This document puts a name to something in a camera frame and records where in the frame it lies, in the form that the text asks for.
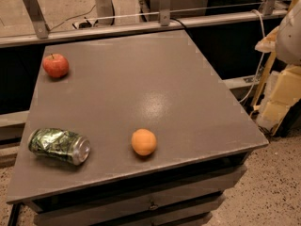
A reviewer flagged right metal railing bracket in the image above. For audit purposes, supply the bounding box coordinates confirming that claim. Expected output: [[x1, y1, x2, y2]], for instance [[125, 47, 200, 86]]
[[260, 0, 277, 15]]

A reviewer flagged grey metal railing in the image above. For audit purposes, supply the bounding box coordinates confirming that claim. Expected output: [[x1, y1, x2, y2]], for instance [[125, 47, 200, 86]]
[[0, 8, 289, 49]]

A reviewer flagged black cable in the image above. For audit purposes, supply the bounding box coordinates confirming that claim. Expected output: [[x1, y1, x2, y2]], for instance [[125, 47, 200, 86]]
[[169, 17, 194, 40]]

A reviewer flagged metal railing bracket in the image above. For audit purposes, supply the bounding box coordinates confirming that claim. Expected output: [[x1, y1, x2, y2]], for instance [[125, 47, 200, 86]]
[[260, 0, 277, 15], [23, 0, 49, 39], [159, 0, 170, 26]]

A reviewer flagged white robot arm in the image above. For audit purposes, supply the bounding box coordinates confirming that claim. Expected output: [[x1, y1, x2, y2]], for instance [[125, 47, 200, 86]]
[[255, 0, 301, 66]]

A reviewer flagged white cable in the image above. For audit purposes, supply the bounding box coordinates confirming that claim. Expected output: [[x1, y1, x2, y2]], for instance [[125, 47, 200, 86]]
[[238, 8, 267, 105]]

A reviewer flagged middle metal railing bracket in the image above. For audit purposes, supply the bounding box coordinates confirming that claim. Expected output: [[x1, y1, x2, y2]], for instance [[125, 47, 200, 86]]
[[159, 0, 170, 26]]

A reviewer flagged left metal railing bracket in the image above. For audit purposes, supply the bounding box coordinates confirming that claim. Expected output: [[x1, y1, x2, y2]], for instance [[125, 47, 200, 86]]
[[23, 0, 49, 39]]

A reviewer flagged orange fruit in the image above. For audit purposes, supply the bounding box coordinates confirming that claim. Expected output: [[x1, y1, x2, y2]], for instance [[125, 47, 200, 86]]
[[131, 129, 157, 156]]

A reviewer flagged yellow foam block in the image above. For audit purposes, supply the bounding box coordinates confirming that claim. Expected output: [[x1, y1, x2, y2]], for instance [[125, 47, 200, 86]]
[[256, 65, 301, 135]]

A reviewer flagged red apple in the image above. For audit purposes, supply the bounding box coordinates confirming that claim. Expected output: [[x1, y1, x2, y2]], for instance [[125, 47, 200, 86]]
[[42, 54, 69, 78]]

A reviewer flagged grey drawer cabinet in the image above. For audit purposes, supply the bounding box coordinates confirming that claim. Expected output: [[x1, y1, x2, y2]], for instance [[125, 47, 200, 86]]
[[8, 30, 267, 226]]

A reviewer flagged crushed green drink can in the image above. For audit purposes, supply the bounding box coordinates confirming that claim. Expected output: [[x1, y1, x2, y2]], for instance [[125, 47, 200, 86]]
[[28, 128, 91, 166]]

